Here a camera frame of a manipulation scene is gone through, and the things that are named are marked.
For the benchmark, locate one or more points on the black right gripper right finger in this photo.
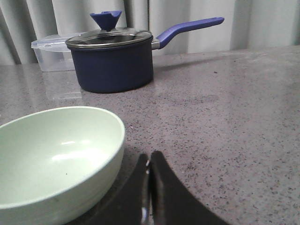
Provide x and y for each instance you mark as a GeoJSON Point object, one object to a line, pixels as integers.
{"type": "Point", "coordinates": [172, 203]}

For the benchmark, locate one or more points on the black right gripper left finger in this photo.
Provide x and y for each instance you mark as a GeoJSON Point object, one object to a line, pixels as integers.
{"type": "Point", "coordinates": [129, 206]}

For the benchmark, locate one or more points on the light green bowl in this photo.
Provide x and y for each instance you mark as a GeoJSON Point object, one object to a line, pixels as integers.
{"type": "Point", "coordinates": [56, 164]}

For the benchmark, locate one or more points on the dark blue saucepan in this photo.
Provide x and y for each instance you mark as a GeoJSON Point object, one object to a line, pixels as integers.
{"type": "Point", "coordinates": [127, 67]}

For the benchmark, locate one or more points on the glass lid with blue knob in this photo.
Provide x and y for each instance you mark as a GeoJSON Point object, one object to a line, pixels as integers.
{"type": "Point", "coordinates": [108, 34]}

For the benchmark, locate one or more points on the clear plastic storage container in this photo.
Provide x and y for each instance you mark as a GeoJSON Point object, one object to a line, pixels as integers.
{"type": "Point", "coordinates": [52, 53]}

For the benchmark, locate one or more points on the grey curtain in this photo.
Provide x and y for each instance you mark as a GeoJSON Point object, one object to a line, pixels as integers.
{"type": "Point", "coordinates": [248, 24]}

